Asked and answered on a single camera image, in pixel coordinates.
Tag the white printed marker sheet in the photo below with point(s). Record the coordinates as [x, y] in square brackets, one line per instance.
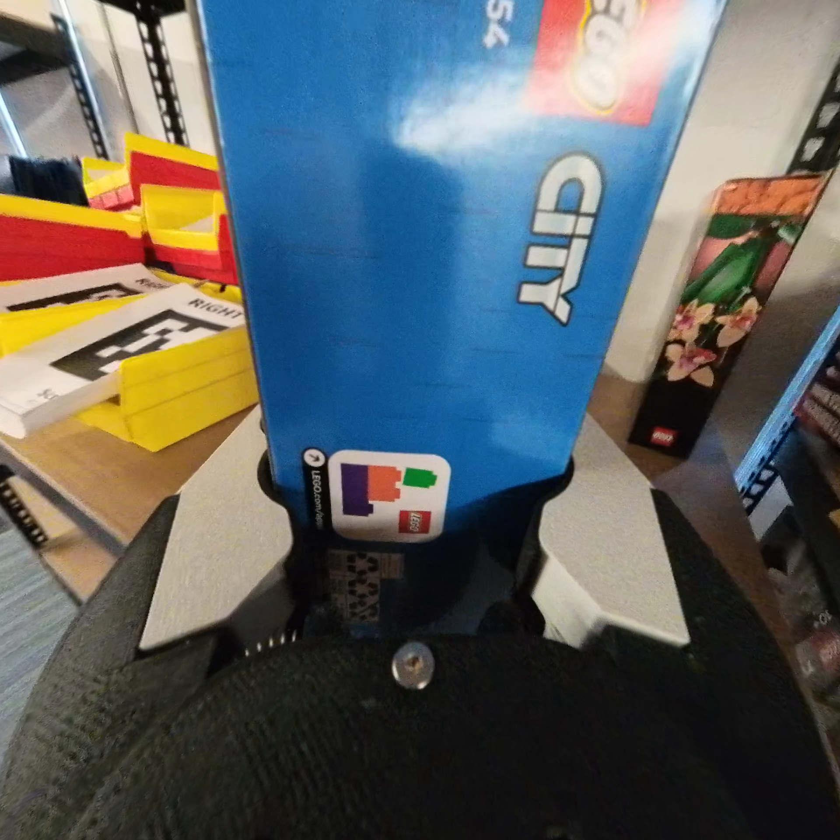
[79, 374]
[65, 289]

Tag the stack of red yellow bins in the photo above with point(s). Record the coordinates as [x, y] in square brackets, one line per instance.
[177, 177]

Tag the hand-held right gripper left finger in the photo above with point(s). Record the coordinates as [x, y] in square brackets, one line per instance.
[216, 558]

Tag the orchid lego box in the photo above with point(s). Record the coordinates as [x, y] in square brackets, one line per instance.
[722, 328]

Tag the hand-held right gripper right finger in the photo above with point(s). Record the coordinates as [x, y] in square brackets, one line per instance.
[604, 551]

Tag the blue lego box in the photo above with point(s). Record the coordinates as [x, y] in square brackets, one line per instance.
[394, 295]

